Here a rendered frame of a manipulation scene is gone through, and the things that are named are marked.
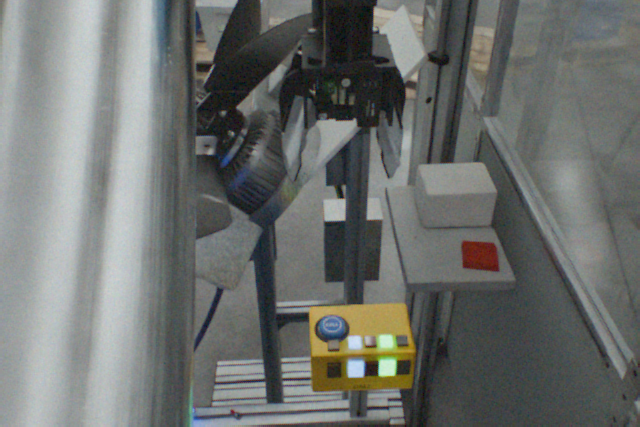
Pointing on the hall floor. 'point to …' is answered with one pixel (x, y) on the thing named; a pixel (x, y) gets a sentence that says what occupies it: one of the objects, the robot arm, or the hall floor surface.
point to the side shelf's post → (426, 357)
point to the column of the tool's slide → (448, 81)
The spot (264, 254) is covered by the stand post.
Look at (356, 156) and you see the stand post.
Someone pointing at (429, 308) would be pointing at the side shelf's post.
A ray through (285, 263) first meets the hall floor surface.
